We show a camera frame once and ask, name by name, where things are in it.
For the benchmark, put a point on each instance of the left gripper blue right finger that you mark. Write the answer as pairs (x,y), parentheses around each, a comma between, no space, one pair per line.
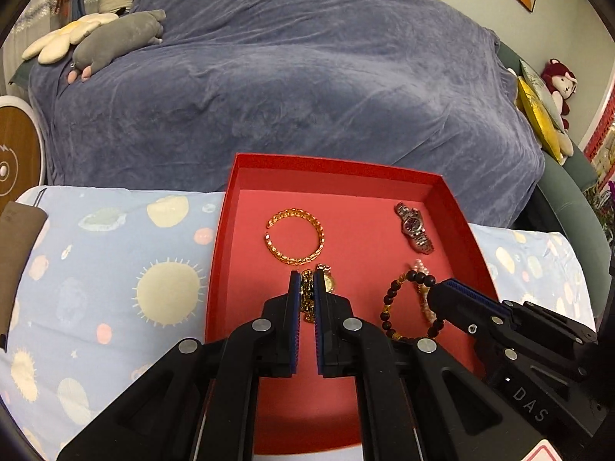
(320,295)

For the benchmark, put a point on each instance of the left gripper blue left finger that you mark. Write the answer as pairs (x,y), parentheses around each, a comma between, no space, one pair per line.
(294,312)

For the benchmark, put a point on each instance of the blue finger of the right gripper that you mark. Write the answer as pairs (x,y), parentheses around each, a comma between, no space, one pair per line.
(470,294)

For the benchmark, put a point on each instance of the gold wrist watch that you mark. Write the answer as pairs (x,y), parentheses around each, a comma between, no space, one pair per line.
(329,281)

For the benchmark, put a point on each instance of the red cardboard tray box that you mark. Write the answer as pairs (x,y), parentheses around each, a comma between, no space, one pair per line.
(366,250)

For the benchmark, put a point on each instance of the dark silver wrist watch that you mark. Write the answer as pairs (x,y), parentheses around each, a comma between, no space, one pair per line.
(412,226)

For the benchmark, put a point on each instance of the green sofa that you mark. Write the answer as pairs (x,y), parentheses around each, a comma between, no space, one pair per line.
(554,254)

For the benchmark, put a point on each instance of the yellow gold pillow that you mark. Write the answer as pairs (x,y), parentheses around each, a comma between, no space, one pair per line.
(554,142)

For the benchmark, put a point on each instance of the grey green pillow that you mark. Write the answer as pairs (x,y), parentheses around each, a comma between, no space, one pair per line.
(552,105)

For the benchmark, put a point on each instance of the red monkey plush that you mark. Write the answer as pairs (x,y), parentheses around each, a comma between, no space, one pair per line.
(562,84)

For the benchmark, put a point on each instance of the purple blue bed blanket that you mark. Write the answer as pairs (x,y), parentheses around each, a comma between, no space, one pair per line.
(407,83)

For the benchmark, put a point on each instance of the brown notebook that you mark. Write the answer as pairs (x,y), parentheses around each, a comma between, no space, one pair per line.
(20,226)

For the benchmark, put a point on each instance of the round wooden white device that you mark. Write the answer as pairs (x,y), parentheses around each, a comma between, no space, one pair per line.
(22,154)

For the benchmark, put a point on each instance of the grey plush toy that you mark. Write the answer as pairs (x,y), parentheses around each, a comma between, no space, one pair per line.
(110,41)

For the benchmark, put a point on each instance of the flower shaped cream cushion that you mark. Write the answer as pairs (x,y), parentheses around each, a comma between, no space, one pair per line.
(55,45)

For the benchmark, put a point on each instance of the white curtain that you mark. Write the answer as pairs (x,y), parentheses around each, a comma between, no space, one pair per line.
(37,19)

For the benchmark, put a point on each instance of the gold chain bangle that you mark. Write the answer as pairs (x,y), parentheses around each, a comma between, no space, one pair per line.
(294,236)

